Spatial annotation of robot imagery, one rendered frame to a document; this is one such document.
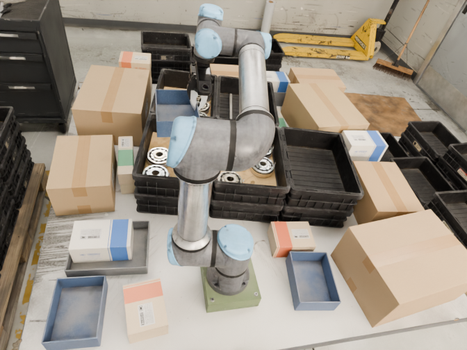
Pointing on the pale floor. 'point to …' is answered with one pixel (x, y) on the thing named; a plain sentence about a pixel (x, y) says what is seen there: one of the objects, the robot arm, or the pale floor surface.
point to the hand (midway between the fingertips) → (197, 108)
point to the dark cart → (36, 63)
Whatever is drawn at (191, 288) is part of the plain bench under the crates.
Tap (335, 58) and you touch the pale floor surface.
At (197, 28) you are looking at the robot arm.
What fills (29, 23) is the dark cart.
